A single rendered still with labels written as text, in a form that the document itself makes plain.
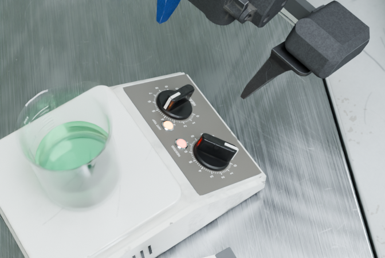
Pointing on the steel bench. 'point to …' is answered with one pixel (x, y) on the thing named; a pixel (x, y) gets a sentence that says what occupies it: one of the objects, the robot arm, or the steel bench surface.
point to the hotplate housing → (189, 223)
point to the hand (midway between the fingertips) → (220, 26)
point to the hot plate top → (120, 120)
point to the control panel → (191, 135)
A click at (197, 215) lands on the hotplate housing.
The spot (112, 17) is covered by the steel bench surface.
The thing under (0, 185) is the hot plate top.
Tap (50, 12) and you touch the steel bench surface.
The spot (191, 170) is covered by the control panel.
